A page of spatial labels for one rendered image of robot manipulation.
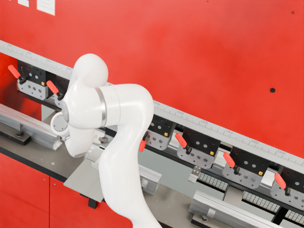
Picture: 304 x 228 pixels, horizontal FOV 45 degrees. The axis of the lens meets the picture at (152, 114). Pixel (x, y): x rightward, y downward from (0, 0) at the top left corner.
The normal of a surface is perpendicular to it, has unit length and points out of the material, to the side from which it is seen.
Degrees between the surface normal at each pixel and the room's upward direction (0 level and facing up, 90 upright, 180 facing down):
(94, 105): 47
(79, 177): 0
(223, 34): 90
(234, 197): 0
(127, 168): 53
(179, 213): 0
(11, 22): 90
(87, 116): 74
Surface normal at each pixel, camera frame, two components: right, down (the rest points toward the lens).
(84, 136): 0.50, 0.40
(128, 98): 0.40, -0.23
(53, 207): -0.39, 0.51
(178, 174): 0.17, -0.78
